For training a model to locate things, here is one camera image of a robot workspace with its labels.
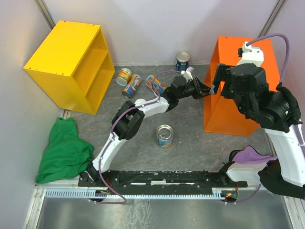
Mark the yellow shelf cabinet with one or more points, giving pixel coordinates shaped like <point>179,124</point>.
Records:
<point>73,66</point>

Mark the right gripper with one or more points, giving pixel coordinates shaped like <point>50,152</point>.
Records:
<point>221,73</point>

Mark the purple cloth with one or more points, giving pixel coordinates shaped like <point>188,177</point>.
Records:
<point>249,156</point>

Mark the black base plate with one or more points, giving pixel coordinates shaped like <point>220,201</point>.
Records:
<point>168,182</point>

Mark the orange label can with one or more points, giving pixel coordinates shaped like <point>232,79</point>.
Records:
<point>124,77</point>

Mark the tall blue red can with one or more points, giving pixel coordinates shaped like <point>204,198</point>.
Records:
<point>131,88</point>

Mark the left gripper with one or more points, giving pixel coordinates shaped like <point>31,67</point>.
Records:
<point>201,89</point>

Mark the green cloth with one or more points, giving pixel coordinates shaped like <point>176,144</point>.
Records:
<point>66,155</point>

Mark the blue can pull tab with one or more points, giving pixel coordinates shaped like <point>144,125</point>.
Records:
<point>164,135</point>

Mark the white lid yellow can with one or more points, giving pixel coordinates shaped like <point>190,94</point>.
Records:
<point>140,101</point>

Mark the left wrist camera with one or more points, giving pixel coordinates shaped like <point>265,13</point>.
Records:
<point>187,74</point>

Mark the orange shelf cabinet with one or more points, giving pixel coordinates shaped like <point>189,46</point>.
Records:
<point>221,115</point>

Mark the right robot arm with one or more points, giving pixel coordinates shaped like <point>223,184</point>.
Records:
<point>278,113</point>

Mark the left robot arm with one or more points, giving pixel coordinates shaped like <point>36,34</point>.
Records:
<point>130,116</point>

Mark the tall orange blue can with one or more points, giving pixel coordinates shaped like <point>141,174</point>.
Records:
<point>154,84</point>

